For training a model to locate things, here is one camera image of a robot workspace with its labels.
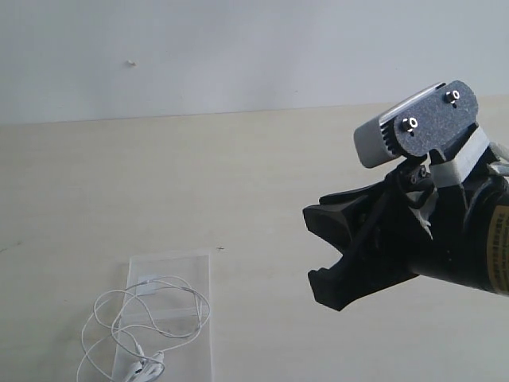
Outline white wired earphones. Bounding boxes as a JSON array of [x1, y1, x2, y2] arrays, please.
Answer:
[[75, 274, 212, 382]]

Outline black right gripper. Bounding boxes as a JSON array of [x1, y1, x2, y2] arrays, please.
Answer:
[[303, 166, 501, 311]]

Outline clear plastic storage box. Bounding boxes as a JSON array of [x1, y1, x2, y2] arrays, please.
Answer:
[[112, 250, 214, 382]]

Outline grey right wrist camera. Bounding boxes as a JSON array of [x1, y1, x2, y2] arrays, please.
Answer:
[[354, 80, 479, 169]]

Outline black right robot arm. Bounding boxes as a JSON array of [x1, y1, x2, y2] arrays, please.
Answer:
[[303, 167, 508, 311]]

